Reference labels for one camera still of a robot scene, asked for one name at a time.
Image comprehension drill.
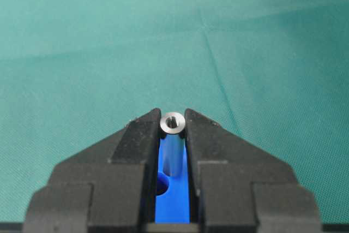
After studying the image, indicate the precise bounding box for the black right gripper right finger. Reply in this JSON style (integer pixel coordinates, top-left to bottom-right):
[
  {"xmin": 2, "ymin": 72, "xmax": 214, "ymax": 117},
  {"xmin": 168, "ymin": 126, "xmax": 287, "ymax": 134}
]
[{"xmin": 185, "ymin": 109, "xmax": 322, "ymax": 232}]

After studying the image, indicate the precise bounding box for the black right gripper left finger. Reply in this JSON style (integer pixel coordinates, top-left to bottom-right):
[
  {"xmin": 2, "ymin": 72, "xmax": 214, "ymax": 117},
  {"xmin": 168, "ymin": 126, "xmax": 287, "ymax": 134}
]
[{"xmin": 23, "ymin": 108, "xmax": 161, "ymax": 232}]

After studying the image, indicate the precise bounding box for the silver metal shaft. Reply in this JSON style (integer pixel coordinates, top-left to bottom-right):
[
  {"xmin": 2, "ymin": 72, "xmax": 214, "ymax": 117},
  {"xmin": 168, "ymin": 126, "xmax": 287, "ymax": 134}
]
[{"xmin": 160, "ymin": 112, "xmax": 185, "ymax": 177}]

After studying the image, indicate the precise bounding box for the green table cloth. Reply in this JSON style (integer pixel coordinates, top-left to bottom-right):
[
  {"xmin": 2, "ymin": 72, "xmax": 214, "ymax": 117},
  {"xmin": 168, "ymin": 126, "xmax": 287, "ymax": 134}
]
[{"xmin": 1, "ymin": 0, "xmax": 348, "ymax": 224}]

